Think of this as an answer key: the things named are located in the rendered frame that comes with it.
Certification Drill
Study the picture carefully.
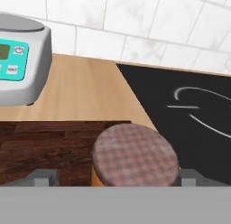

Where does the grey kitchen scale teal panel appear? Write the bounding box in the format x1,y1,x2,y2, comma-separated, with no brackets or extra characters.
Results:
0,12,53,107

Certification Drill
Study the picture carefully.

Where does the dark wooden cutting board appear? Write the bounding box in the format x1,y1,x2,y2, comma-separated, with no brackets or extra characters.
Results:
0,120,133,188

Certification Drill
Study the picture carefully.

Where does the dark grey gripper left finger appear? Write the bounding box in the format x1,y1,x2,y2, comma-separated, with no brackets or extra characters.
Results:
6,168,60,188

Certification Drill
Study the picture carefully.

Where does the jam jar with checked lid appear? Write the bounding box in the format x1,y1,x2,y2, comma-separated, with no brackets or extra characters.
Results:
90,123,180,188

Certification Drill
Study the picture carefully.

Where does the black hob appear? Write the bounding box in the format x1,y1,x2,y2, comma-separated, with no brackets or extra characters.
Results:
115,63,231,186

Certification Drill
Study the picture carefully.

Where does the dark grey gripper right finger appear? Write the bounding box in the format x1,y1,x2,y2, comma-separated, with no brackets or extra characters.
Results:
175,168,227,188

